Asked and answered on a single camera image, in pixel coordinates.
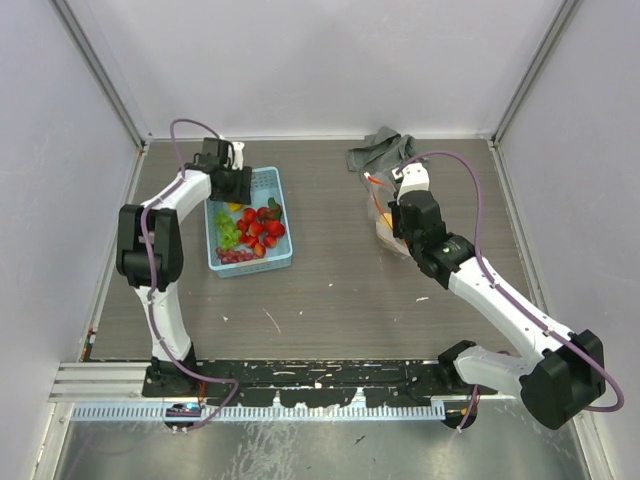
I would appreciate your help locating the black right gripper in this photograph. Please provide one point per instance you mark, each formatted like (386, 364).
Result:
(395, 213)

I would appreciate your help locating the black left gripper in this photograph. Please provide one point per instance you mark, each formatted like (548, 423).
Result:
(240, 194)

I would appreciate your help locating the yellow banana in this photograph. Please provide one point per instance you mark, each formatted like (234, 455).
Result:
(235, 206)

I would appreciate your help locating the yellow apple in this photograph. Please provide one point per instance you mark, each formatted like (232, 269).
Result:
(385, 220)

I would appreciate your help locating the blue plastic basket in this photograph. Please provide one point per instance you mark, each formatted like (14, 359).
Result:
(265, 183)

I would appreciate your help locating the clear zip top bag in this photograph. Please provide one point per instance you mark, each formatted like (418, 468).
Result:
(380, 193)

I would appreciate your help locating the green grape bunch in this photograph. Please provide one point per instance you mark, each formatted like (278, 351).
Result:
(228, 232)

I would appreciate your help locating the red strawberry cluster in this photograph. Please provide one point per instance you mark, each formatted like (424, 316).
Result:
(261, 228)

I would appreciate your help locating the purple grape bunch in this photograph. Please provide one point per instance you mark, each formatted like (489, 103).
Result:
(233, 256)

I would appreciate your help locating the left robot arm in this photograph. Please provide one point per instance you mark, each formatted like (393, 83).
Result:
(149, 254)

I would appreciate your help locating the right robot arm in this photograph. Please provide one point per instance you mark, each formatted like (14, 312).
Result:
(557, 373)

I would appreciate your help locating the grey crumpled cloth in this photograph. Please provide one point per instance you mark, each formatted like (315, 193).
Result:
(381, 152)

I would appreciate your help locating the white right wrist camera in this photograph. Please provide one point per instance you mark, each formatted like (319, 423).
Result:
(413, 177)

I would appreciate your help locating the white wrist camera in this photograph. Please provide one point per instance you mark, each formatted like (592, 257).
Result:
(413, 177)
(221, 152)

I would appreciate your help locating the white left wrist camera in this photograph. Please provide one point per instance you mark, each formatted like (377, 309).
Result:
(221, 152)

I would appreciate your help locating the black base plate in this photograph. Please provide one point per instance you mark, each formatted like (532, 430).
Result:
(314, 384)

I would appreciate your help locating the blue slotted cable duct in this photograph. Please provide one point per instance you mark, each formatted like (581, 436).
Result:
(186, 412)

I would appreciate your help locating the aluminium frame rail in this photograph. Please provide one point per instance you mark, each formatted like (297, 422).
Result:
(98, 381)

